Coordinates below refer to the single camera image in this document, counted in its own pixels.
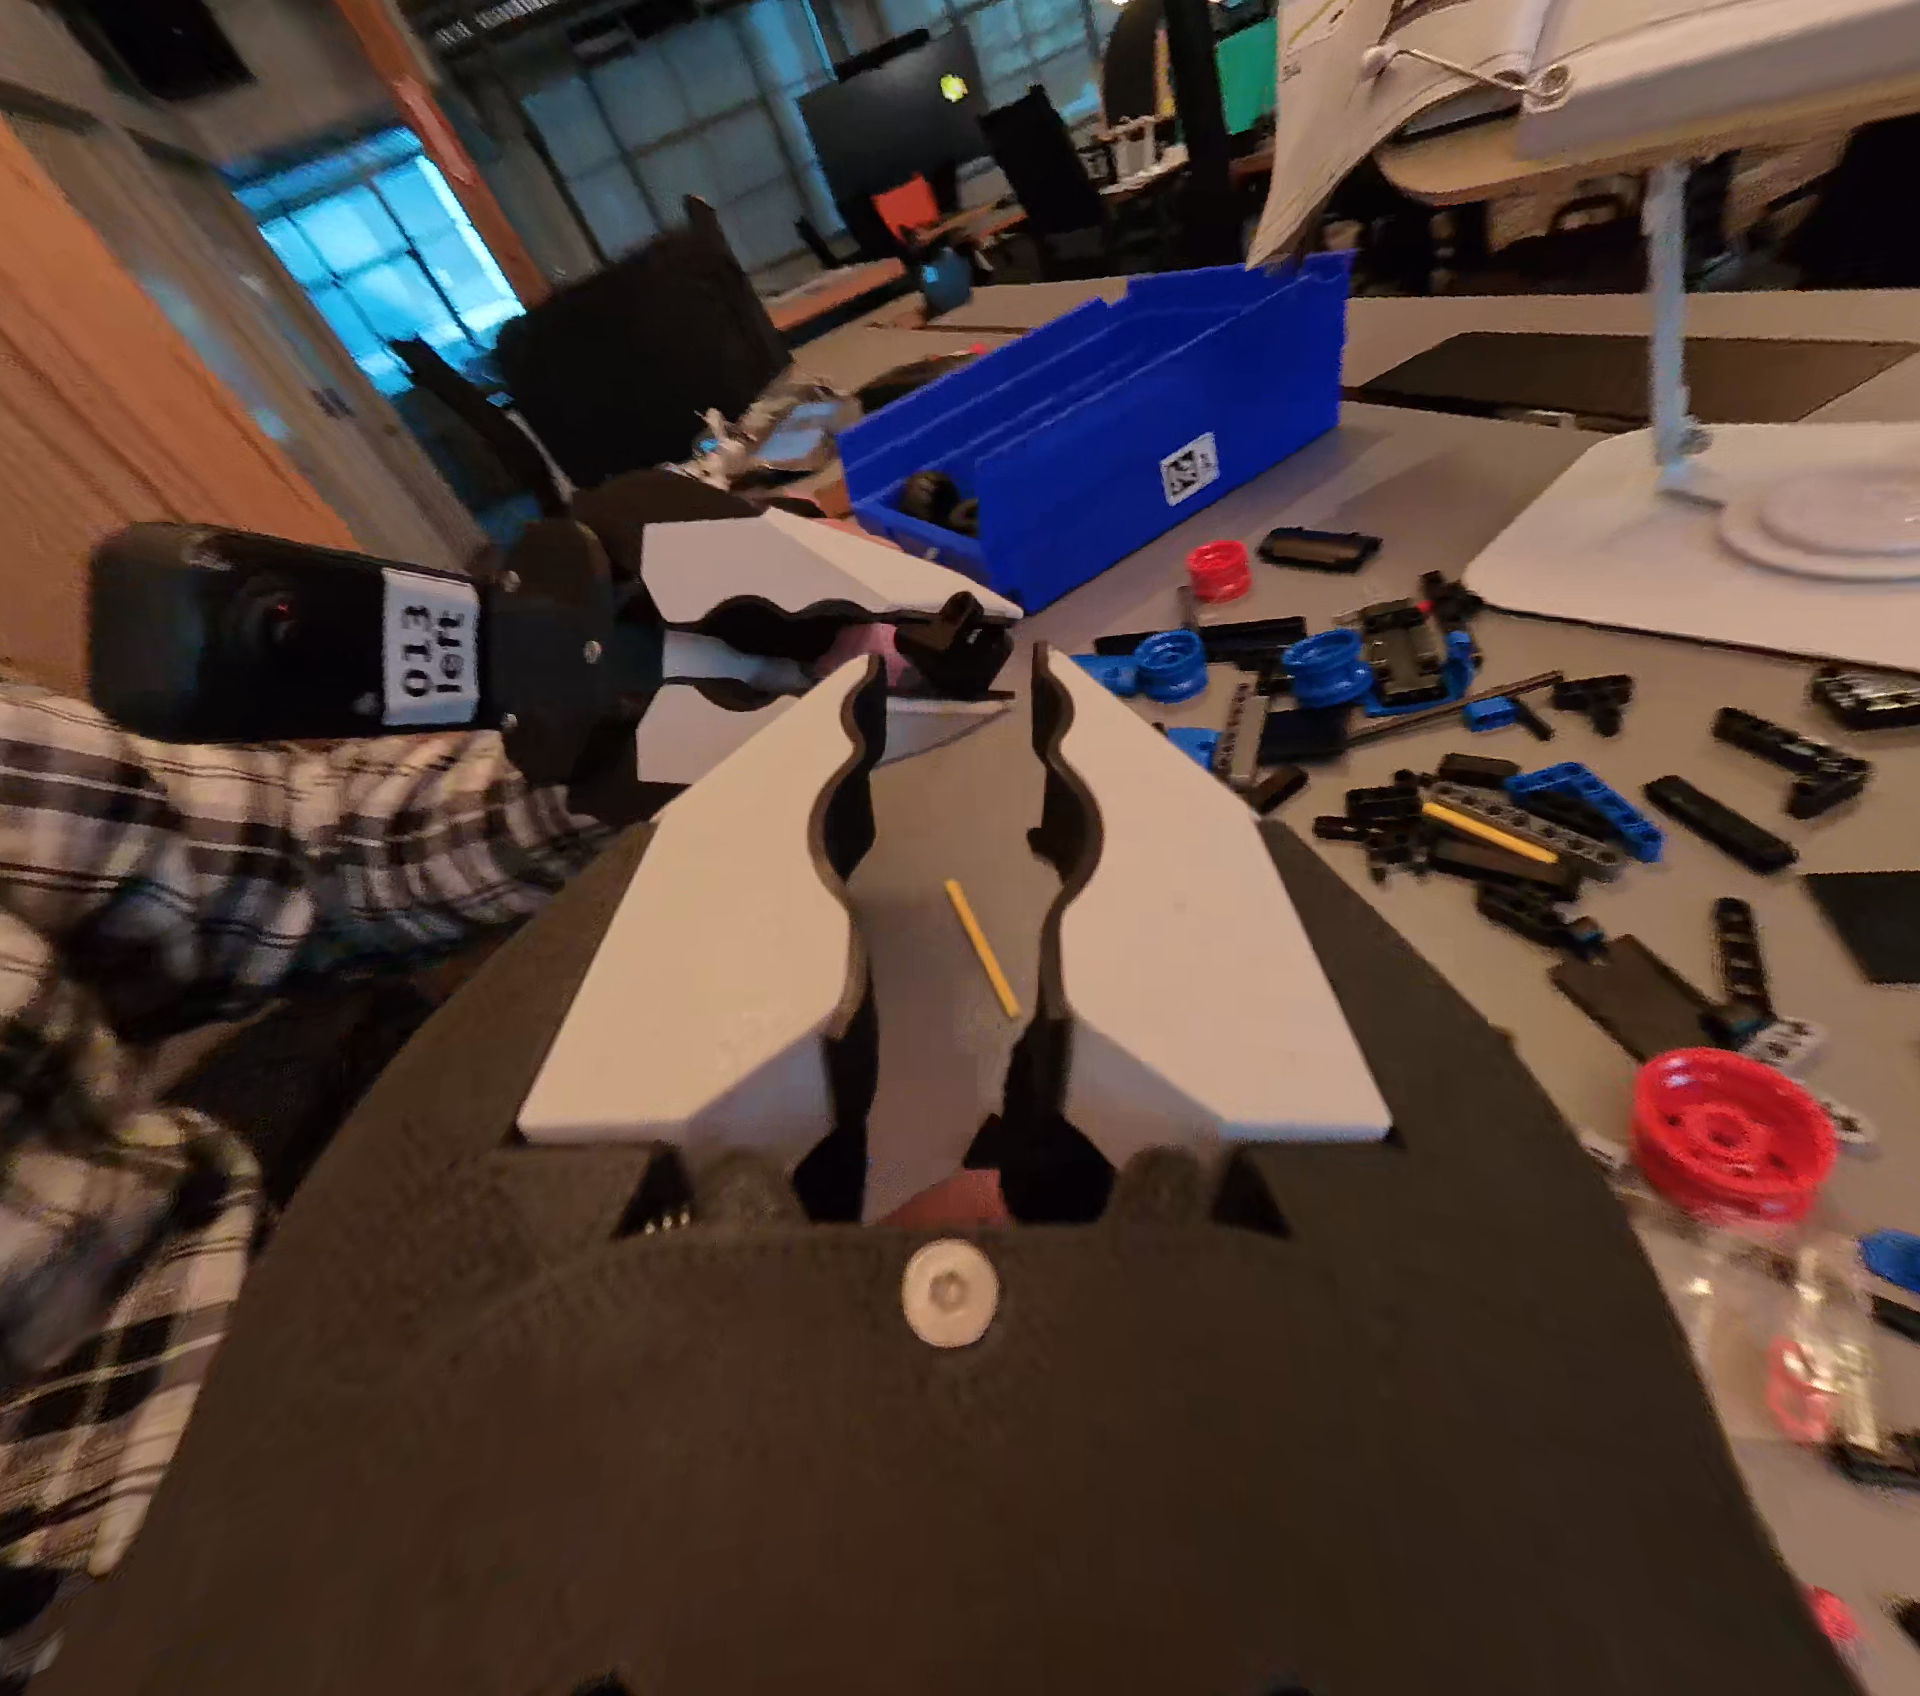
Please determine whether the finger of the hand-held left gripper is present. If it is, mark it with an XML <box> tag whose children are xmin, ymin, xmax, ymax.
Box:
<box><xmin>634</xmin><ymin>669</ymin><xmax>1015</xmax><ymax>790</ymax></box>
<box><xmin>636</xmin><ymin>508</ymin><xmax>1025</xmax><ymax>641</ymax></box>

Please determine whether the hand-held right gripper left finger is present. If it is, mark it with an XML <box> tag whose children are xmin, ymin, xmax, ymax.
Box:
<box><xmin>513</xmin><ymin>653</ymin><xmax>887</xmax><ymax>1225</ymax></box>

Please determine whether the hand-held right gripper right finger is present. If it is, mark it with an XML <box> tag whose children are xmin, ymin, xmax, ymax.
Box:
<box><xmin>996</xmin><ymin>643</ymin><xmax>1395</xmax><ymax>1225</ymax></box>

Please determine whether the small black axle connector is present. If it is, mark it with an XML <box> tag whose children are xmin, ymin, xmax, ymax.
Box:
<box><xmin>896</xmin><ymin>593</ymin><xmax>1025</xmax><ymax>698</ymax></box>

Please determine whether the yellow axle with black connector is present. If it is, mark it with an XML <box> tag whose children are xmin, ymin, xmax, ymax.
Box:
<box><xmin>944</xmin><ymin>878</ymin><xmax>1022</xmax><ymax>1022</ymax></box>

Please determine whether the person's left forearm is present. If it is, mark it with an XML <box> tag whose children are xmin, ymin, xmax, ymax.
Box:
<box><xmin>0</xmin><ymin>693</ymin><xmax>601</xmax><ymax>963</ymax></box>

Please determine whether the grey desk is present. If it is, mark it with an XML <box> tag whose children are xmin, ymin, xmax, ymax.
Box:
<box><xmin>643</xmin><ymin>278</ymin><xmax>1920</xmax><ymax>1696</ymax></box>

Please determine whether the person's left hand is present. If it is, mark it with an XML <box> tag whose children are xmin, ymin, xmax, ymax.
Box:
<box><xmin>816</xmin><ymin>621</ymin><xmax>918</xmax><ymax>694</ymax></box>

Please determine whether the person's right hand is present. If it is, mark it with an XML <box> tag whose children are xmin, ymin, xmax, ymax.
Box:
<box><xmin>886</xmin><ymin>1163</ymin><xmax>1005</xmax><ymax>1231</ymax></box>

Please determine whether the pile of white and blue scraps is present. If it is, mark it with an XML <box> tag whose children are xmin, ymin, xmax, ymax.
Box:
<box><xmin>691</xmin><ymin>385</ymin><xmax>842</xmax><ymax>484</ymax></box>

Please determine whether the large black chair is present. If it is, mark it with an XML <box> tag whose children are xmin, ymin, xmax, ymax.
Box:
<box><xmin>492</xmin><ymin>196</ymin><xmax>793</xmax><ymax>484</ymax></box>

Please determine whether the short yellow axle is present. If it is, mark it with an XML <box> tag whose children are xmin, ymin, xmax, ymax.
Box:
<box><xmin>1420</xmin><ymin>801</ymin><xmax>1559</xmax><ymax>867</ymax></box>

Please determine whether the blue storage bin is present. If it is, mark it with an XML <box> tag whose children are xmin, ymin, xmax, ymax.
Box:
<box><xmin>837</xmin><ymin>252</ymin><xmax>1355</xmax><ymax>617</ymax></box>

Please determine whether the long grey beam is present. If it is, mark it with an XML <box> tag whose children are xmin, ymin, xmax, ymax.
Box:
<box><xmin>1425</xmin><ymin>783</ymin><xmax>1629</xmax><ymax>885</ymax></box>

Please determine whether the long thin black axle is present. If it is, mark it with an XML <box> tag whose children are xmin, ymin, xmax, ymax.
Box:
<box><xmin>1365</xmin><ymin>672</ymin><xmax>1566</xmax><ymax>723</ymax></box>

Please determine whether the black curved panel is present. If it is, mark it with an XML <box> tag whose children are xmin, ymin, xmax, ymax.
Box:
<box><xmin>1550</xmin><ymin>934</ymin><xmax>1720</xmax><ymax>1059</ymax></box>

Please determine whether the blue angled beam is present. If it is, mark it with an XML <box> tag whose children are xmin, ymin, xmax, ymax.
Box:
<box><xmin>1502</xmin><ymin>763</ymin><xmax>1666</xmax><ymax>862</ymax></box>

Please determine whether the black monitor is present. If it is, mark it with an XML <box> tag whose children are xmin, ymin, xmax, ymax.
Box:
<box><xmin>794</xmin><ymin>23</ymin><xmax>983</xmax><ymax>215</ymax></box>

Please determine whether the black office chair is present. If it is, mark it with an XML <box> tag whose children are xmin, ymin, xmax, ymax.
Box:
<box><xmin>982</xmin><ymin>82</ymin><xmax>1111</xmax><ymax>272</ymax></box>

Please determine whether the wooden pillar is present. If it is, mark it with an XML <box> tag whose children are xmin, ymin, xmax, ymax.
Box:
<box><xmin>0</xmin><ymin>121</ymin><xmax>362</xmax><ymax>679</ymax></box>

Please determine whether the pile of black and blue bricks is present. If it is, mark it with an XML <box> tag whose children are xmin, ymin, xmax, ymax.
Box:
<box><xmin>1093</xmin><ymin>571</ymin><xmax>1920</xmax><ymax>1067</ymax></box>

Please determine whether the person in plaid shirt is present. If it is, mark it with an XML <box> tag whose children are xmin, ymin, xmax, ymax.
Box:
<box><xmin>0</xmin><ymin>901</ymin><xmax>269</xmax><ymax>1579</ymax></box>

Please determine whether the clear bag of parts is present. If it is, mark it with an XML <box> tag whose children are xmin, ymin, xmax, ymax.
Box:
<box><xmin>1621</xmin><ymin>1126</ymin><xmax>1920</xmax><ymax>1474</ymax></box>

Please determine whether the black square panel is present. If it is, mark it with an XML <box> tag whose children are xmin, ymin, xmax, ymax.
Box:
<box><xmin>1799</xmin><ymin>870</ymin><xmax>1920</xmax><ymax>985</ymax></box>

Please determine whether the green panel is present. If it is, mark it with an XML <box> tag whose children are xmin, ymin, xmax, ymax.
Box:
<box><xmin>1215</xmin><ymin>23</ymin><xmax>1282</xmax><ymax>136</ymax></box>

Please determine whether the pile of red and blue connectors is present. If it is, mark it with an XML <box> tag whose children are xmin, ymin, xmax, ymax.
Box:
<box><xmin>1761</xmin><ymin>1336</ymin><xmax>1920</xmax><ymax>1638</ymax></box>

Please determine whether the black chassis on blue frame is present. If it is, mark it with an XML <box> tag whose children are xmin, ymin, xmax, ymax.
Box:
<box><xmin>1350</xmin><ymin>593</ymin><xmax>1479</xmax><ymax>718</ymax></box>

